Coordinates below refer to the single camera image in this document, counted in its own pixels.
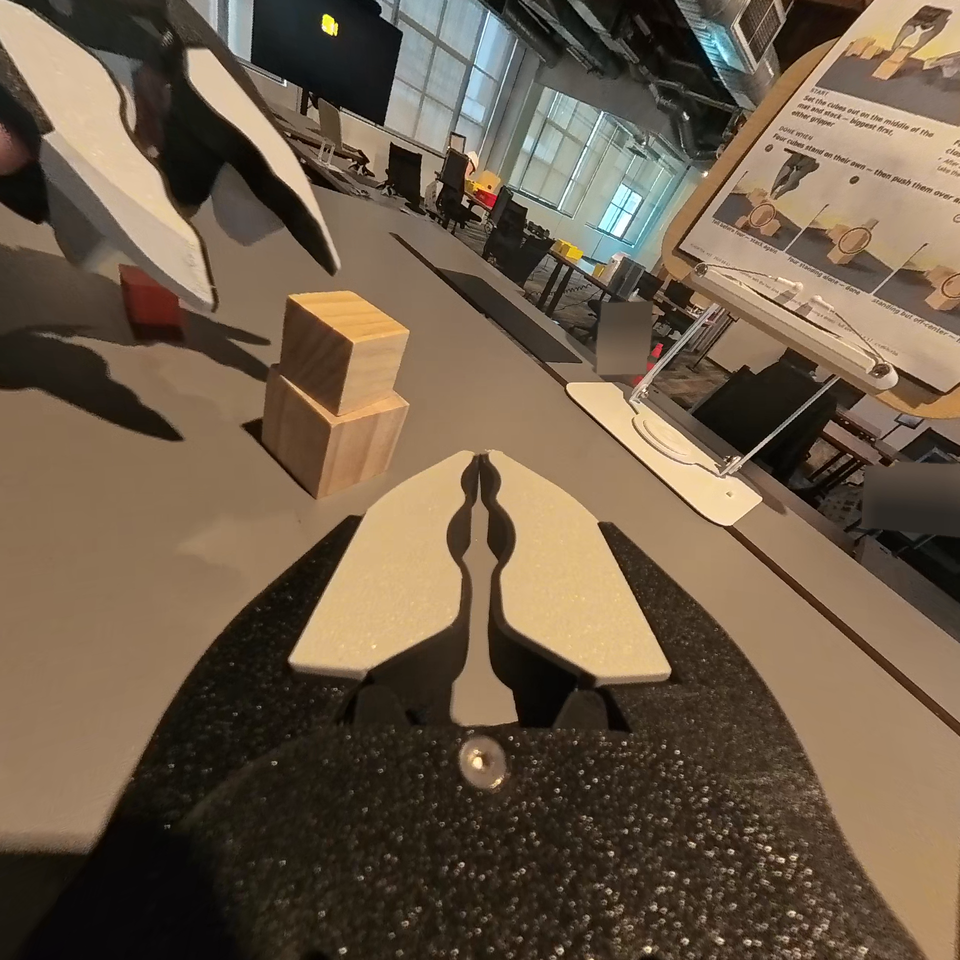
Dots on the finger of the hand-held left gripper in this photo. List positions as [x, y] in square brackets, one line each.
[82, 150]
[247, 120]

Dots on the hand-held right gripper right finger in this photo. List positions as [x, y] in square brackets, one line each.
[570, 592]

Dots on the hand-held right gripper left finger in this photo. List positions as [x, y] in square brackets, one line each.
[390, 585]

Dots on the large plain wooden cube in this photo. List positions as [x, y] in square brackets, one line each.
[337, 450]

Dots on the red wooden cube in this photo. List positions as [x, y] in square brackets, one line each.
[154, 307]

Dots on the medium plain wooden cube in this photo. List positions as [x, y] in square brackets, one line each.
[337, 352]

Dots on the clear laptop stand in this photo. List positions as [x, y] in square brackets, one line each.
[330, 127]

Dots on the black television screen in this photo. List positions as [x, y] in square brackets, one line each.
[330, 67]

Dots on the black office chair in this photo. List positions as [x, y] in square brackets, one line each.
[514, 225]
[405, 169]
[454, 180]

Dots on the small yellow bin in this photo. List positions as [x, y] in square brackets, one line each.
[484, 184]
[566, 250]

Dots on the orange traffic cone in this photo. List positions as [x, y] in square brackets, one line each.
[657, 358]

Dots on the office chair with dark jacket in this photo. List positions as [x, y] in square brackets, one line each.
[757, 420]

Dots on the wooden board with instruction sheet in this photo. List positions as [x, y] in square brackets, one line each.
[847, 150]

